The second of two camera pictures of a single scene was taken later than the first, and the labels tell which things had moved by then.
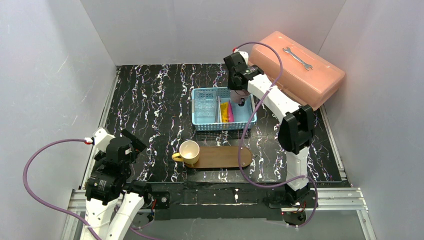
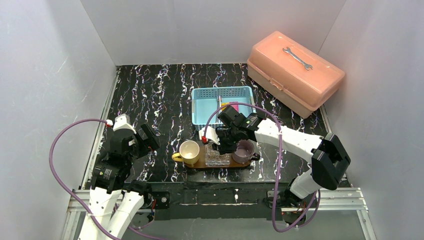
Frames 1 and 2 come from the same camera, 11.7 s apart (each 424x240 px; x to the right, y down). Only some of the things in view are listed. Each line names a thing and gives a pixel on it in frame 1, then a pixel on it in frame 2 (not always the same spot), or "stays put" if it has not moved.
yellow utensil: [224, 111] stays put
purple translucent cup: [236, 95] to [244, 152]
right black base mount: [302, 199] stays put
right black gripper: [238, 86] to [224, 142]
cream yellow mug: [189, 151] stays put
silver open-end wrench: [297, 59] stays put
